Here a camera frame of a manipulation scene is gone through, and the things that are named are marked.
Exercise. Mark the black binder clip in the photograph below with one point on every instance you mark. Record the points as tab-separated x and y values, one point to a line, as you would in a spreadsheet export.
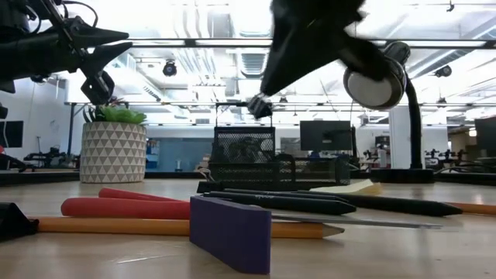
15	222
260	107

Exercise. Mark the yellow pencil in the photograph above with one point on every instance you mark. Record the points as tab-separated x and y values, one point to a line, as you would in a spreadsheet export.
116	226
476	208

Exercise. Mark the black overhead frame beam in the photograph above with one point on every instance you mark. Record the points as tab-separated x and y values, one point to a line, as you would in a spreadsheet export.
190	43

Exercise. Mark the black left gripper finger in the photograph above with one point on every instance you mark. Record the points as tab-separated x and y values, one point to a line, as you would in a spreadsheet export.
97	66
93	38

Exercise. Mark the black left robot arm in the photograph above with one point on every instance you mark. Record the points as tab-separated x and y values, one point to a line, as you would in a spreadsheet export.
15	54

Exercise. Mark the black gooseneck desk lamp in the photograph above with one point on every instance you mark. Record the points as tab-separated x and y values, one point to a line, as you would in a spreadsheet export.
372	91

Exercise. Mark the black aluminium table frame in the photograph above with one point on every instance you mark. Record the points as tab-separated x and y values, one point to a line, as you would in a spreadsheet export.
38	177

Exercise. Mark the black ceiling spotlight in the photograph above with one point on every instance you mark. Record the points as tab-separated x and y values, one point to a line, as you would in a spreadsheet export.
169	69
443	71

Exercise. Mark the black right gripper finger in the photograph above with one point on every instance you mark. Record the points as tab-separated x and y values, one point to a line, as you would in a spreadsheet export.
364	58
294	54

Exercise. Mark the black mesh desk organizer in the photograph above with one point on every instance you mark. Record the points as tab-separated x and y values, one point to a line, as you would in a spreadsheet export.
240	170

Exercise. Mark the yellow sticky note pad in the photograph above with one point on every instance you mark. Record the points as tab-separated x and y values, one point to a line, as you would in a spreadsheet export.
348	189

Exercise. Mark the dark monitor screen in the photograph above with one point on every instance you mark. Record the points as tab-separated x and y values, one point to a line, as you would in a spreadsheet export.
486	135

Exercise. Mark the dark wall screen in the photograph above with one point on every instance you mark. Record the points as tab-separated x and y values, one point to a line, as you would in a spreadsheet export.
11	133

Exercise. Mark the background black robot arm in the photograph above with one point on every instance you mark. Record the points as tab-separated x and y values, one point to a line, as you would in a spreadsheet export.
445	157
50	159

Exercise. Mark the succulent in triangle-pattern pot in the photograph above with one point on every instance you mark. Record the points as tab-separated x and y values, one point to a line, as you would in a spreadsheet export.
112	155

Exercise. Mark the black computer monitor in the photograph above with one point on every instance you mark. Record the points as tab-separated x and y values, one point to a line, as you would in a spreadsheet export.
325	135

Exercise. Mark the purple eraser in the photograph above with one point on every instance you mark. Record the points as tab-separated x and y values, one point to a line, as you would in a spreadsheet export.
232	232

